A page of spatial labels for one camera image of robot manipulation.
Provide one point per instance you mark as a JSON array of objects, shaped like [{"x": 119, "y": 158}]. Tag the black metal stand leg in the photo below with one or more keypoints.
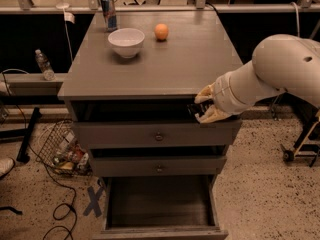
[{"x": 22, "y": 156}]

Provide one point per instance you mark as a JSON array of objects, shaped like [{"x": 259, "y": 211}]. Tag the blue silver energy drink can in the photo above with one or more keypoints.
[{"x": 109, "y": 14}]

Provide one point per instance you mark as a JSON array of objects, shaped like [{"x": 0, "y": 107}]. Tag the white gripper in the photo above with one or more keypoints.
[{"x": 222, "y": 96}]

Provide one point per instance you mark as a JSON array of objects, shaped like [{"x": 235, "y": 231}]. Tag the grey wooden drawer cabinet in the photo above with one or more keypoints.
[{"x": 156, "y": 85}]

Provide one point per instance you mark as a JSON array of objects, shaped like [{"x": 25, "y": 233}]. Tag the black rxbar chocolate bar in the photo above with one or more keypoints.
[{"x": 200, "y": 110}]

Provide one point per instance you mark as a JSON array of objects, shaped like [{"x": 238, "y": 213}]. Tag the orange fruit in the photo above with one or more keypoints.
[{"x": 161, "y": 31}]

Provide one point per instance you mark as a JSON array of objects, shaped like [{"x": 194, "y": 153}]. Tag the wheeled cart frame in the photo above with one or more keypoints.
[{"x": 301, "y": 147}]

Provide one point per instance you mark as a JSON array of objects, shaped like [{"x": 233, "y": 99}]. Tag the wire basket with groceries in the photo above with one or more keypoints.
[{"x": 61, "y": 152}]

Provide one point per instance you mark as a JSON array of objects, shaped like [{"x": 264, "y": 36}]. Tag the grey middle drawer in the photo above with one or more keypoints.
[{"x": 157, "y": 166}]

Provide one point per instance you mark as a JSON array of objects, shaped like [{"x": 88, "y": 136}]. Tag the grey open bottom drawer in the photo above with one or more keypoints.
[{"x": 160, "y": 208}]

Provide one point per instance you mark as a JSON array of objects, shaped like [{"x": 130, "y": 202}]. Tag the white ceramic bowl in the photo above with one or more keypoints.
[{"x": 126, "y": 42}]

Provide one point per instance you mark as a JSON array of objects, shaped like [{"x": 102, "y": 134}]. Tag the clear plastic water bottle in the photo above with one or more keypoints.
[{"x": 44, "y": 65}]

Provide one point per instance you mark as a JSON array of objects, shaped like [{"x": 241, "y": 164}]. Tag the white shoe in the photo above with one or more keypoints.
[{"x": 6, "y": 165}]

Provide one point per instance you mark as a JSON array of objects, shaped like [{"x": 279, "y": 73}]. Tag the grey top drawer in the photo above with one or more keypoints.
[{"x": 98, "y": 135}]

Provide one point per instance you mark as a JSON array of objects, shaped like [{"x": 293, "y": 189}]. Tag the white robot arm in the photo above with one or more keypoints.
[{"x": 280, "y": 63}]

